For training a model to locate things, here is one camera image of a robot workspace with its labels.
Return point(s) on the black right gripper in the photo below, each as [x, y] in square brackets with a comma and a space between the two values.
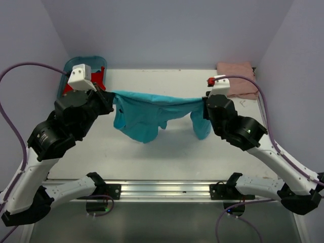
[205, 113]

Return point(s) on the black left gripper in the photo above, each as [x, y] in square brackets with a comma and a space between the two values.
[105, 97]

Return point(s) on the teal t-shirt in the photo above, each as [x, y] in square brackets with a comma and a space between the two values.
[140, 116]

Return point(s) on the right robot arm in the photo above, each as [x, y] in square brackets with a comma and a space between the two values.
[297, 188]

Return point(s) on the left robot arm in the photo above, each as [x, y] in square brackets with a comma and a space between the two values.
[26, 200]

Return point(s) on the folded pink t-shirt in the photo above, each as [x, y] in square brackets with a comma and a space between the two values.
[239, 87]

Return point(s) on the red t-shirt in bin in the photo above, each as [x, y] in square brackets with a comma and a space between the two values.
[96, 78]

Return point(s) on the teal plastic bin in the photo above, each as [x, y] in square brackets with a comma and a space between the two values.
[95, 62]

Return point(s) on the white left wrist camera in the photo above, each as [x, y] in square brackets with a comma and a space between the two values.
[80, 78]

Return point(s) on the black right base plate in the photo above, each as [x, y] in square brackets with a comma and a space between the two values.
[221, 191]

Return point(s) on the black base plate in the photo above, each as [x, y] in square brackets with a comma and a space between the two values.
[221, 191]
[113, 190]

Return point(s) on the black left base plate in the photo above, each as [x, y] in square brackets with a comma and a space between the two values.
[113, 190]

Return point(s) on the aluminium mounting rail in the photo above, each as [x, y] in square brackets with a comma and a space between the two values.
[165, 190]

